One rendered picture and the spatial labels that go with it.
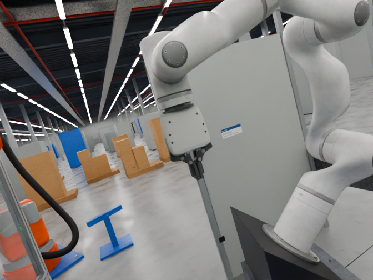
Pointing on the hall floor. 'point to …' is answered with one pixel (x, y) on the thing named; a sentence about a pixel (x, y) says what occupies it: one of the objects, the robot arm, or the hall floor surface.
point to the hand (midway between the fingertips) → (196, 170)
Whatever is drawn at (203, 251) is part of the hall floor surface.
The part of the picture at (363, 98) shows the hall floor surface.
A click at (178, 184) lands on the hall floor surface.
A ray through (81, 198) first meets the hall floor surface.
